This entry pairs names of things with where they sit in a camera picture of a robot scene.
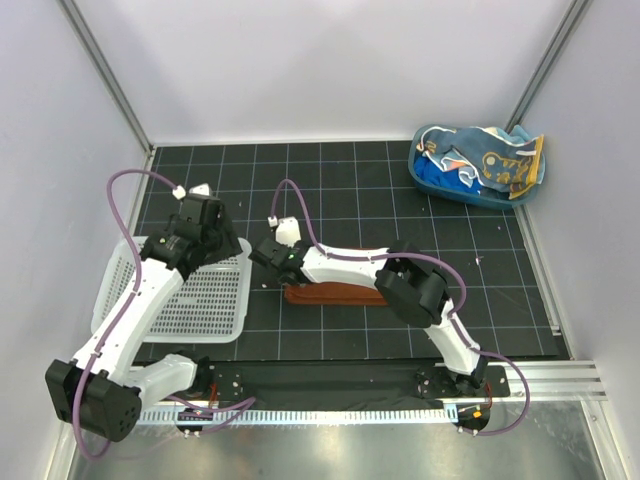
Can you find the blue plastic tub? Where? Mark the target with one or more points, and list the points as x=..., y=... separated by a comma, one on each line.
x=470, y=197

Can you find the bright blue cloth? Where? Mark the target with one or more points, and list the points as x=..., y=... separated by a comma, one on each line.
x=430, y=174

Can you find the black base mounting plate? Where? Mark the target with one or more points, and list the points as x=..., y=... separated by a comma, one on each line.
x=350, y=385

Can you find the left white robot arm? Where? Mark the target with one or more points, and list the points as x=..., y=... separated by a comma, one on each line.
x=96, y=391

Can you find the right aluminium frame post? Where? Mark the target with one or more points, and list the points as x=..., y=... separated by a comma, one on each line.
x=561, y=37

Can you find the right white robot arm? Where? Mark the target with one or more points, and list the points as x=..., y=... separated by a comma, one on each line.
x=420, y=290

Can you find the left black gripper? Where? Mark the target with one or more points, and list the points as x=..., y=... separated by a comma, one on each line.
x=230, y=246

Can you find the aluminium frame post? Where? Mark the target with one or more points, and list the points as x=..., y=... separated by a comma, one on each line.
x=98, y=59
x=561, y=37

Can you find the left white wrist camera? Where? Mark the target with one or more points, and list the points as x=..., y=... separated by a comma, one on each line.
x=180, y=192

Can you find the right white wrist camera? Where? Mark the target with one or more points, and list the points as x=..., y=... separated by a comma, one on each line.
x=286, y=230

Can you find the slotted cable duct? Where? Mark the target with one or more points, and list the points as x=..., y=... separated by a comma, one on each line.
x=171, y=415

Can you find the brown towel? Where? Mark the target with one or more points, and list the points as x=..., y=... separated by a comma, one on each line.
x=340, y=295

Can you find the left aluminium frame post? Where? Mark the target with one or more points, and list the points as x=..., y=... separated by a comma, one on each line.
x=98, y=59

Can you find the white perforated plastic basket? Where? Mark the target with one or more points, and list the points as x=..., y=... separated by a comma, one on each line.
x=209, y=308

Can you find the aluminium front rail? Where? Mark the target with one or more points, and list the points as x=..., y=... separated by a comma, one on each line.
x=570, y=380

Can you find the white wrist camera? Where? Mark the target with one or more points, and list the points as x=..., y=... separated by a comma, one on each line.
x=286, y=230
x=180, y=192

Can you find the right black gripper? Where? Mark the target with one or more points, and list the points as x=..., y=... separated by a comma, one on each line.
x=289, y=248

